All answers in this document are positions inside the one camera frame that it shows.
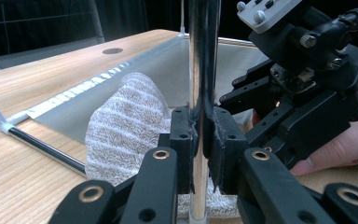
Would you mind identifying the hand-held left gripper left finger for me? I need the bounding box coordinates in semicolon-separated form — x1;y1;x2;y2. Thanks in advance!
158;105;198;195

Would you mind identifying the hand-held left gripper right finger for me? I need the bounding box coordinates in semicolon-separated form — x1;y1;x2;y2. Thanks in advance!
208;105;250;196

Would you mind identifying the metal rack with grey fabric shelves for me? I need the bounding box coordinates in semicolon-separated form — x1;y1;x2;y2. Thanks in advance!
0;0;269;224

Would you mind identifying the round table cable grommet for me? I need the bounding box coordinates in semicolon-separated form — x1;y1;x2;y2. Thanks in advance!
102;47;124;55

